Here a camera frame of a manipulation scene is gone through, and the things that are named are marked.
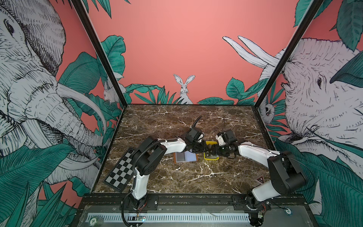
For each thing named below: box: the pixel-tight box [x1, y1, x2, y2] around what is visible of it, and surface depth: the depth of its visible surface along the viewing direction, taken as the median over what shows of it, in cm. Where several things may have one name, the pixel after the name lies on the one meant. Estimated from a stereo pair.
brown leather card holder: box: [172, 150, 199, 164], surface depth 92 cm
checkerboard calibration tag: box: [103, 148, 137, 193], surface depth 80 cm
